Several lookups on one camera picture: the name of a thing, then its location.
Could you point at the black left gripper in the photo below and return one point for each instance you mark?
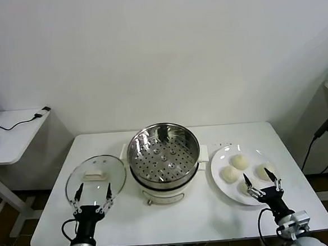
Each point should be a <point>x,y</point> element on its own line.
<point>86,224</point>

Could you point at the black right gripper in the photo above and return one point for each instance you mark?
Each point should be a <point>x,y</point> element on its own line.
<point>275,201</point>

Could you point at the white steamed baozi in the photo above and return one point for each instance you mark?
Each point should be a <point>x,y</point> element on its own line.
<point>229,175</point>
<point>240,161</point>
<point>261,174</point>
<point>243,189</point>

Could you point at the round glass pot lid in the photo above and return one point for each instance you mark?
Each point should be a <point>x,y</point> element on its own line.
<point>93,164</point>

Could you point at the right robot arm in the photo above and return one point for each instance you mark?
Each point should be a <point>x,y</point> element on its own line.
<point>310,242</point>

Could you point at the stainless steel steamer basket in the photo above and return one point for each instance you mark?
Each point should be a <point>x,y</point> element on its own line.
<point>137,147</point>

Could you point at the white round plate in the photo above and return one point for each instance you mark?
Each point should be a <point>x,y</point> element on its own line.
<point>221,159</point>

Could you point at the cream electric cooking pot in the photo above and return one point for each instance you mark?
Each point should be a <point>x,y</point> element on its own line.
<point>163,196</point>

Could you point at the white side table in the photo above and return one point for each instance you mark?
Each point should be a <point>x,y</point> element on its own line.
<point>13,144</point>

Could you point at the black and white adapter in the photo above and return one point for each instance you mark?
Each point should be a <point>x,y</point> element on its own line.
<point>42,111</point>

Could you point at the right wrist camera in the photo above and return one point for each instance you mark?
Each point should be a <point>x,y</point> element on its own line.
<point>301,219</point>

